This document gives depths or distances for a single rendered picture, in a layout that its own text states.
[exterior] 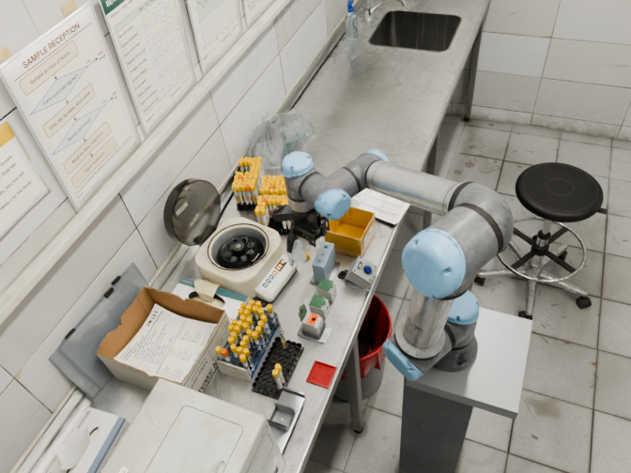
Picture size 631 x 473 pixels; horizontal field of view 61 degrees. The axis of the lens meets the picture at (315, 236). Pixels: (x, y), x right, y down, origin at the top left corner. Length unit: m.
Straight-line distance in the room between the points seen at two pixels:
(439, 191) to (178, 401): 0.72
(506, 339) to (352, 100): 1.33
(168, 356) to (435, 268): 0.92
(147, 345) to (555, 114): 2.95
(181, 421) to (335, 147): 1.34
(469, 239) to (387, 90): 1.65
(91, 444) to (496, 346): 1.11
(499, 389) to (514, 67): 2.50
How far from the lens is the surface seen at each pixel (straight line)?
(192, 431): 1.22
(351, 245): 1.74
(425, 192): 1.13
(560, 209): 2.35
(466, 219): 0.97
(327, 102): 2.47
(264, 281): 1.70
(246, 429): 1.19
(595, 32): 3.53
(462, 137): 3.70
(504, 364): 1.55
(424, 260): 0.94
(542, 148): 3.69
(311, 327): 1.56
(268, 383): 1.55
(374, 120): 2.34
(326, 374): 1.55
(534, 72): 3.66
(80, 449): 1.58
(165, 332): 1.66
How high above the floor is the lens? 2.25
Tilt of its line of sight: 48 degrees down
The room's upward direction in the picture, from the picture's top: 8 degrees counter-clockwise
